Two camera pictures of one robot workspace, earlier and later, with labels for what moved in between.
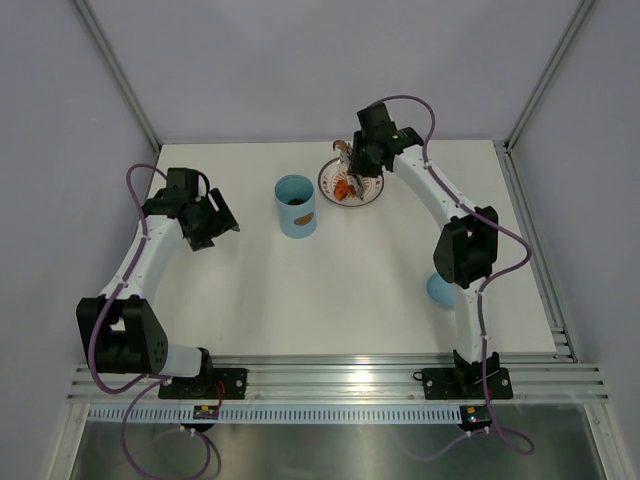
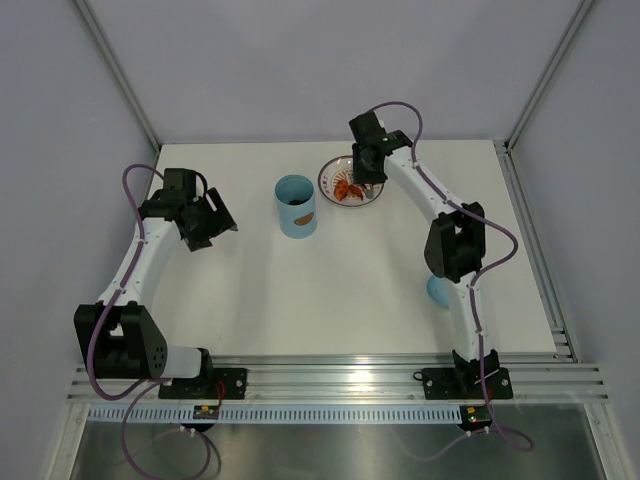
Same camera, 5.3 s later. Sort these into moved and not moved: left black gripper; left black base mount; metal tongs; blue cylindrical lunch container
Moved: metal tongs
Not moved: left black base mount; blue cylindrical lunch container; left black gripper
